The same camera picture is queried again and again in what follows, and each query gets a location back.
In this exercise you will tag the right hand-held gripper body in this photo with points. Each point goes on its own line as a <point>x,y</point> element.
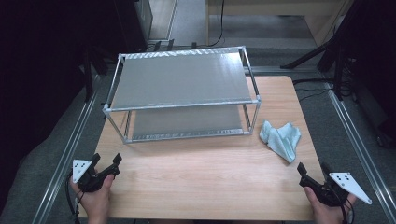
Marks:
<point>345,183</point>

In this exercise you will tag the black tripod stand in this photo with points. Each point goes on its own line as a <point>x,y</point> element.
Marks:
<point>311,54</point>

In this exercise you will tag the small black block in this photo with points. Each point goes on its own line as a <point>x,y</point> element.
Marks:
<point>193,46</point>
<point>170,45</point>
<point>156,46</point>

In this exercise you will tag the black stand base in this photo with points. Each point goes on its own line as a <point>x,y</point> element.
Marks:
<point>386,138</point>

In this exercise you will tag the person's left hand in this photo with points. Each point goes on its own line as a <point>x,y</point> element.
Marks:
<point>96,203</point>

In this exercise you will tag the light blue cloth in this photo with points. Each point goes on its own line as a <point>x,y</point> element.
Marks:
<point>281,140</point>

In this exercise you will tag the black metal stand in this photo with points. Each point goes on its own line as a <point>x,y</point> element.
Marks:
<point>88,77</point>

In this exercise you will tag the silver metal shelf rack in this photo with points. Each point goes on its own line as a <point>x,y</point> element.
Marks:
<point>183,81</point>

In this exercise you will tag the person's right hand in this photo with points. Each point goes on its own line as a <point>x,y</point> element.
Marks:
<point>330,214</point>

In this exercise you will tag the dark cabinet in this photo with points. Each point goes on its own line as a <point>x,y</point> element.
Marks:
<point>130,25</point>

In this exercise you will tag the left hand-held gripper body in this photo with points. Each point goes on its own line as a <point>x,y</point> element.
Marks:
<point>81,169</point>

